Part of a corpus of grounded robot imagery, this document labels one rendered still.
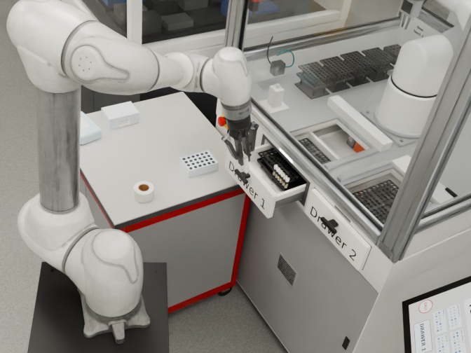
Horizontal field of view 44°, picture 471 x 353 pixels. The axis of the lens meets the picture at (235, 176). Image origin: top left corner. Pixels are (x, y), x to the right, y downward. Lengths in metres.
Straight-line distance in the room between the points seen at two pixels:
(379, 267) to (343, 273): 0.20
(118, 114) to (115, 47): 1.23
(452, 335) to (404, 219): 0.34
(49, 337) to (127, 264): 0.32
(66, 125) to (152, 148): 0.94
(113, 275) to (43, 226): 0.23
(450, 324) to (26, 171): 2.45
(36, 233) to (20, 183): 1.70
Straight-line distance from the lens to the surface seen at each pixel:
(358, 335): 2.10
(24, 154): 3.51
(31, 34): 1.29
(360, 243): 1.86
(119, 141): 2.34
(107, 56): 1.16
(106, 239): 1.54
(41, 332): 1.72
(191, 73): 1.70
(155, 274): 1.82
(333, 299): 2.13
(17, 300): 2.82
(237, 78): 1.66
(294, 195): 2.02
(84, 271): 1.57
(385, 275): 1.85
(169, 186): 2.15
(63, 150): 1.45
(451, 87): 1.47
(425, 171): 1.59
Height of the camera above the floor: 2.22
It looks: 41 degrees down
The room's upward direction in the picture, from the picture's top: 9 degrees clockwise
